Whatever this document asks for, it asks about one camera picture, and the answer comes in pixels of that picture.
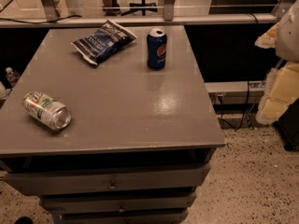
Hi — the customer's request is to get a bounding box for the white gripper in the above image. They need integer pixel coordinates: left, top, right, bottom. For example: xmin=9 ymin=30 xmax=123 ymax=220
xmin=255 ymin=62 xmax=299 ymax=125

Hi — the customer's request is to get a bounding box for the blue chip bag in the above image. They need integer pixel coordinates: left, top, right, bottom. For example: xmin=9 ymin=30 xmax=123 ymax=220
xmin=72 ymin=20 xmax=137 ymax=65

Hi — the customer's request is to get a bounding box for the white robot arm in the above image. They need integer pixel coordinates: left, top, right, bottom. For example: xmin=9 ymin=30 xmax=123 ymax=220
xmin=255 ymin=0 xmax=299 ymax=125

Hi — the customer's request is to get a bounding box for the grey drawer cabinet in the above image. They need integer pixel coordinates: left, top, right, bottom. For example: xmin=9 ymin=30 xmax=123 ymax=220
xmin=0 ymin=25 xmax=226 ymax=224

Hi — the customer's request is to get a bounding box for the blue Pepsi can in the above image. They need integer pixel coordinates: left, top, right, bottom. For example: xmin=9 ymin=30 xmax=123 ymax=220
xmin=147 ymin=28 xmax=167 ymax=70

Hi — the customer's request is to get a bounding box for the bottom grey drawer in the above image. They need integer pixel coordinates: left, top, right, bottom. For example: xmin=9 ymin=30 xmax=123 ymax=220
xmin=63 ymin=208 xmax=188 ymax=224

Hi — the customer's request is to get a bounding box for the grey drawer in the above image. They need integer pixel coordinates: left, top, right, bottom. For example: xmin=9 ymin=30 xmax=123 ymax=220
xmin=63 ymin=208 xmax=188 ymax=224
xmin=4 ymin=163 xmax=210 ymax=196
xmin=41 ymin=191 xmax=196 ymax=214

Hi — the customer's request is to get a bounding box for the black office chair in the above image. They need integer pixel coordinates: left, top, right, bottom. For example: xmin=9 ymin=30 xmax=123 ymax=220
xmin=121 ymin=0 xmax=158 ymax=16

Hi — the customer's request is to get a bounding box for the middle grey drawer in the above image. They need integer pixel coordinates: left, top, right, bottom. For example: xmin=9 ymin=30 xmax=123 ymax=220
xmin=41 ymin=191 xmax=196 ymax=214

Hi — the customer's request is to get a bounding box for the green and white soda can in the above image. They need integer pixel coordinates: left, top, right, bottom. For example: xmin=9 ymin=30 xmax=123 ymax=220
xmin=22 ymin=91 xmax=72 ymax=131

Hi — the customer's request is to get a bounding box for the top grey drawer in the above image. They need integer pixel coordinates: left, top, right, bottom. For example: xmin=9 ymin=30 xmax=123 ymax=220
xmin=4 ymin=163 xmax=210 ymax=196

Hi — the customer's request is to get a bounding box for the clear plastic water bottle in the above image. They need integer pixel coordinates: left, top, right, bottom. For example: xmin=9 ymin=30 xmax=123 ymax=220
xmin=6 ymin=67 xmax=21 ymax=88

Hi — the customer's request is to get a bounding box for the black hanging power cable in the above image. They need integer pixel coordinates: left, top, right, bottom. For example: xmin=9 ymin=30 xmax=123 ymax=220
xmin=218 ymin=12 xmax=260 ymax=131

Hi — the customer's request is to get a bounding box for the aluminium frame rail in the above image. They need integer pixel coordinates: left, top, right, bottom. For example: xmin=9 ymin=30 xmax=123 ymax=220
xmin=0 ymin=13 xmax=278 ymax=28

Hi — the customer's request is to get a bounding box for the black cable on rail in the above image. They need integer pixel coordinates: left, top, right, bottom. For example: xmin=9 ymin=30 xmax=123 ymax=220
xmin=0 ymin=14 xmax=82 ymax=24

